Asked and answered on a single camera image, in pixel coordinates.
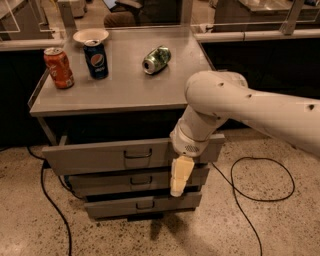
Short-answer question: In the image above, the black floor cable left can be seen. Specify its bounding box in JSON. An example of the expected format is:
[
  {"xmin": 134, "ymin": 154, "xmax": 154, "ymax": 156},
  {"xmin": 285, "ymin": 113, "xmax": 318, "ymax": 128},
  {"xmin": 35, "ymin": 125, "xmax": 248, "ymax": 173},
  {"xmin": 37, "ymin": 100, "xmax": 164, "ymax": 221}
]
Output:
[{"xmin": 25, "ymin": 145, "xmax": 84, "ymax": 256}]

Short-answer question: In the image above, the grey background table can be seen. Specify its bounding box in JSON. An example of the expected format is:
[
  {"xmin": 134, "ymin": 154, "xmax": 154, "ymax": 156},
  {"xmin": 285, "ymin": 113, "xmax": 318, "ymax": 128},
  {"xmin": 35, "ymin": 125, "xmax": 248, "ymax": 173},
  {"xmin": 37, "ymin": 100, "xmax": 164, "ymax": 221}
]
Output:
[{"xmin": 213, "ymin": 0, "xmax": 320, "ymax": 33}]

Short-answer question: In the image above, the green crushed soda can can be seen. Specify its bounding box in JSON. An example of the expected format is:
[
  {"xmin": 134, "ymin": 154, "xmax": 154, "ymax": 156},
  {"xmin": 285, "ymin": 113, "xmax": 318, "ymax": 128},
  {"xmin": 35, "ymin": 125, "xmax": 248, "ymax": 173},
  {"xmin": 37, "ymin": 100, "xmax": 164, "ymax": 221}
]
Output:
[{"xmin": 142, "ymin": 46, "xmax": 171, "ymax": 75}]

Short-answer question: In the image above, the black floor cable right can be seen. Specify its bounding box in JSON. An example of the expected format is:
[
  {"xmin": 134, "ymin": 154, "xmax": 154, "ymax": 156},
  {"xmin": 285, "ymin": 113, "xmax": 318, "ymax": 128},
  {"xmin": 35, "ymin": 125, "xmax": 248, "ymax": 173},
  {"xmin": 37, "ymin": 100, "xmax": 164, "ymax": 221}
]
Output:
[{"xmin": 211, "ymin": 156, "xmax": 297, "ymax": 256}]

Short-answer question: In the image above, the blue pepsi can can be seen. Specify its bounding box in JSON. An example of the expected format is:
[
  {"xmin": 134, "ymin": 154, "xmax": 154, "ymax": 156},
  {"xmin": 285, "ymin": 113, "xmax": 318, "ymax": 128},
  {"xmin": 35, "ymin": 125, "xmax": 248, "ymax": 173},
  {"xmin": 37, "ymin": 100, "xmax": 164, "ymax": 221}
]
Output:
[{"xmin": 83, "ymin": 40, "xmax": 109, "ymax": 79}]

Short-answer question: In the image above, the orange soda can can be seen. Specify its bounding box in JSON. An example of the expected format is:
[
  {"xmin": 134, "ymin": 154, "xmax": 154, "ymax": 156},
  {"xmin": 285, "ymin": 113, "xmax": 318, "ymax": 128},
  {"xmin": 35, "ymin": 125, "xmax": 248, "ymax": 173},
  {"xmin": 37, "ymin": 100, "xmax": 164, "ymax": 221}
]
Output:
[{"xmin": 44, "ymin": 47, "xmax": 74, "ymax": 89}]

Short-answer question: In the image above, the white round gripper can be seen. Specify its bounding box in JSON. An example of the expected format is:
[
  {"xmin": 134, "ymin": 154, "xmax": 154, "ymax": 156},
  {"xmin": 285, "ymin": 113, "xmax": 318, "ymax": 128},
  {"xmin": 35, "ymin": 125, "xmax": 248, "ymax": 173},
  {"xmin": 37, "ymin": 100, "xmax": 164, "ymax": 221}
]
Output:
[{"xmin": 170, "ymin": 120, "xmax": 209, "ymax": 197}]

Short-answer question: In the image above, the seated person in background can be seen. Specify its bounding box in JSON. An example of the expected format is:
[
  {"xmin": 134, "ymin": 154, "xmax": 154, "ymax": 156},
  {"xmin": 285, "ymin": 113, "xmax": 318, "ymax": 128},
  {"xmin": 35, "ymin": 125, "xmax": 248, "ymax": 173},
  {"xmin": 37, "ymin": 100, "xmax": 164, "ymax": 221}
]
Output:
[{"xmin": 102, "ymin": 0, "xmax": 184, "ymax": 28}]

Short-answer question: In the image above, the black floor cable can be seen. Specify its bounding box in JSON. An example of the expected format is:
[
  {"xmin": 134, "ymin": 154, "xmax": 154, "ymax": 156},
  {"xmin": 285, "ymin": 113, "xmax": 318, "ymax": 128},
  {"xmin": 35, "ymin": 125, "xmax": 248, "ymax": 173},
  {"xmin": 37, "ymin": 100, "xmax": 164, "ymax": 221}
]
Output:
[
  {"xmin": 25, "ymin": 145, "xmax": 84, "ymax": 256},
  {"xmin": 211, "ymin": 156, "xmax": 297, "ymax": 256}
]

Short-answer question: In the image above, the white horizontal rail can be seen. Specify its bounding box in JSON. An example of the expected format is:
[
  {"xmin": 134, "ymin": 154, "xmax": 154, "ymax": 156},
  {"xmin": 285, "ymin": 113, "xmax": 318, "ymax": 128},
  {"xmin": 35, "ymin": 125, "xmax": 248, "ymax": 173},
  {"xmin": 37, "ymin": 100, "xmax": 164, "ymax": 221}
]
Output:
[{"xmin": 195, "ymin": 29, "xmax": 320, "ymax": 43}]

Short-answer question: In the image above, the grey drawer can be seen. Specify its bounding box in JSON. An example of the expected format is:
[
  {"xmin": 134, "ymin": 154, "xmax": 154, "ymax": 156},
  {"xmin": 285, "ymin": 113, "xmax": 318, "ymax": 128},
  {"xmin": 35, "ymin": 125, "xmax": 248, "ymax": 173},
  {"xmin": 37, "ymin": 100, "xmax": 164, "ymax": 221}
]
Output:
[
  {"xmin": 68, "ymin": 164, "xmax": 211, "ymax": 198},
  {"xmin": 84, "ymin": 192, "xmax": 202, "ymax": 219},
  {"xmin": 41, "ymin": 133, "xmax": 227, "ymax": 177}
]

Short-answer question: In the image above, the grey top drawer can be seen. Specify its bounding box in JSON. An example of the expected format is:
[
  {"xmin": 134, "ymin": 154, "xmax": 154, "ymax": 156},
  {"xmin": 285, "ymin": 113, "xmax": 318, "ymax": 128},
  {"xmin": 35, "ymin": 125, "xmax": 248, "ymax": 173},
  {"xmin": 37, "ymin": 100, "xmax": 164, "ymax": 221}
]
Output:
[{"xmin": 41, "ymin": 133, "xmax": 227, "ymax": 177}]

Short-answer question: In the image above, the white bowl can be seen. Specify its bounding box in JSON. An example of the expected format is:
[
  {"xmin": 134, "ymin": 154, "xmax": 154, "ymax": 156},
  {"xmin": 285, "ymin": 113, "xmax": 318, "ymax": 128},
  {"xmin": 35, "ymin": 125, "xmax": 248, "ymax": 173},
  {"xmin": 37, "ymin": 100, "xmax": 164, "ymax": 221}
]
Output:
[{"xmin": 73, "ymin": 28, "xmax": 109, "ymax": 44}]

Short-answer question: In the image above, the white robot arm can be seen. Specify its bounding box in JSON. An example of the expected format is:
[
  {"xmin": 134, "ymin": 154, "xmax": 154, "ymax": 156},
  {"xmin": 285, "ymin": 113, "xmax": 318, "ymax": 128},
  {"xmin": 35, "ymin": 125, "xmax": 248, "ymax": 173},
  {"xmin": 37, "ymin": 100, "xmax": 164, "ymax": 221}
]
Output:
[{"xmin": 170, "ymin": 71, "xmax": 320, "ymax": 197}]

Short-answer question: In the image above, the grey middle drawer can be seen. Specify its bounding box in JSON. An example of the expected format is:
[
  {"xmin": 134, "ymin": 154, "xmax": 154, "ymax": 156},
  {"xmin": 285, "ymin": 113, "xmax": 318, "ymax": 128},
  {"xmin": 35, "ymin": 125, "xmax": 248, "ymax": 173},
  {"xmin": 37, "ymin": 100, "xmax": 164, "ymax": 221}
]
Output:
[{"xmin": 68, "ymin": 164, "xmax": 211, "ymax": 198}]

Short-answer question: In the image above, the grey metal cabinet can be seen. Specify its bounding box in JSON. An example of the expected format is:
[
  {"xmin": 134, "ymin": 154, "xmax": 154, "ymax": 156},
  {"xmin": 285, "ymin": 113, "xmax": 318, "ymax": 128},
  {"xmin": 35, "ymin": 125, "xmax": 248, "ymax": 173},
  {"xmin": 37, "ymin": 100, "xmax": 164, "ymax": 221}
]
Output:
[{"xmin": 30, "ymin": 27, "xmax": 211, "ymax": 154}]

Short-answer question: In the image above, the grey bottom drawer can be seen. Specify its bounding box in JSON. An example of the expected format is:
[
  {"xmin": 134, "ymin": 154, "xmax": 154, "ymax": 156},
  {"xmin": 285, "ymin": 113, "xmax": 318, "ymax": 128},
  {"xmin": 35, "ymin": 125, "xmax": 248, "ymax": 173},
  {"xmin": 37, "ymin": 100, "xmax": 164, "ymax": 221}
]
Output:
[{"xmin": 84, "ymin": 192, "xmax": 202, "ymax": 219}]

